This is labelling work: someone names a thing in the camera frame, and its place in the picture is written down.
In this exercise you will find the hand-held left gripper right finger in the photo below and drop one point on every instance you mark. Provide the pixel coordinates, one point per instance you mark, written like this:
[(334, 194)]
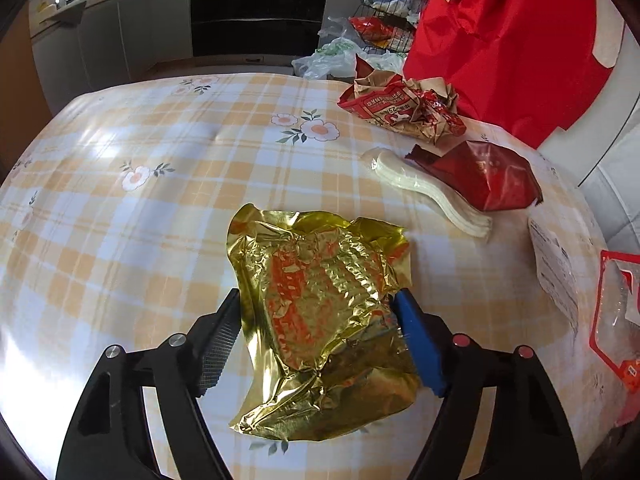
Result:
[(420, 340)]

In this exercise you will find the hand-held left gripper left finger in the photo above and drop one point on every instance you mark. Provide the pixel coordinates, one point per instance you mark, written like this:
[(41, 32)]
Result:
[(220, 345)]

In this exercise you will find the gold foil wrapper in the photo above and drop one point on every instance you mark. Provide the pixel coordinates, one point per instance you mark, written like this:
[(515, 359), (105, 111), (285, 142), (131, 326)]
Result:
[(320, 310)]

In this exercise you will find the yellow checked floral tablecloth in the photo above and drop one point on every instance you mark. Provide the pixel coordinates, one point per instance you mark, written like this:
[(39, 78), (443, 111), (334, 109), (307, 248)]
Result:
[(125, 260)]

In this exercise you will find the white labelled package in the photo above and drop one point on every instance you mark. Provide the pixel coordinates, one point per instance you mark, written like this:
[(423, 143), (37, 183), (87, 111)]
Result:
[(550, 270)]

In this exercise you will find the white plastic spoon pack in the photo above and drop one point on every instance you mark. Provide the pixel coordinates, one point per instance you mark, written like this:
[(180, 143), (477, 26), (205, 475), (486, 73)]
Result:
[(400, 175)]

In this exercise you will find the dark red snack packet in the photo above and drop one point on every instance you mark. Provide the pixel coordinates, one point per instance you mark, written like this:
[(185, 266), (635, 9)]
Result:
[(495, 175)]

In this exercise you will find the clear package with red border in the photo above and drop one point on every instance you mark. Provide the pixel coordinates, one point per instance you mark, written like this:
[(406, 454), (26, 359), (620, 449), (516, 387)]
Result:
[(615, 310)]

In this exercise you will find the crumpled red paper bag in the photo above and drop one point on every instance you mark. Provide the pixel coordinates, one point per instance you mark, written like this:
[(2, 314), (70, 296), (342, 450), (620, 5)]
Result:
[(395, 110)]

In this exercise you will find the white padded chair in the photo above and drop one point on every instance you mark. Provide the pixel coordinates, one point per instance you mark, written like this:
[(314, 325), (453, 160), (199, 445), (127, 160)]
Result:
[(615, 160)]

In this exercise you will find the white plastic bag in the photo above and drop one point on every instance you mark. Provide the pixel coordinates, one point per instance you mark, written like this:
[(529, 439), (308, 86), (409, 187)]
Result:
[(330, 57)]

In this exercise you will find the red snack bag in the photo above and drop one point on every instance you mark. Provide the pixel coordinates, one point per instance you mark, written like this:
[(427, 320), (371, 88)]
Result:
[(372, 29)]

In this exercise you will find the red cloth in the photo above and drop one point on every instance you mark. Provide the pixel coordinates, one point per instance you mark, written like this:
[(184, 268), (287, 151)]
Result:
[(500, 35)]

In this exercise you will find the grey kitchen counter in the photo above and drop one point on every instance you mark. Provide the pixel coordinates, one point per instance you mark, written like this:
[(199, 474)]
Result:
[(125, 30)]

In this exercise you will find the black built-in oven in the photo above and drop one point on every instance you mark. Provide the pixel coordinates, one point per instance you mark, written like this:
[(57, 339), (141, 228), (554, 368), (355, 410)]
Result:
[(250, 10)]

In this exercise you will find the brown wooden door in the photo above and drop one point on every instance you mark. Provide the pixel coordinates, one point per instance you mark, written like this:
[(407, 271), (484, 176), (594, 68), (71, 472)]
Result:
[(20, 70)]

